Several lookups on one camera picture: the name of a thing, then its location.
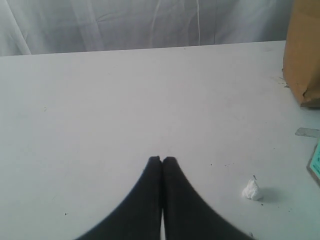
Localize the white paper wad far left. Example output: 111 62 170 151
242 175 264 201

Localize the white backdrop curtain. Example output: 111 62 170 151
0 0 293 56

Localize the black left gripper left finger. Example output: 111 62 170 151
79 156 163 240

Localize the brown paper shopping bag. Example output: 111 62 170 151
283 0 320 108

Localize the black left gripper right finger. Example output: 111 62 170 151
162 157 252 240

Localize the small blue white milk carton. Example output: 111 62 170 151
306 140 320 186

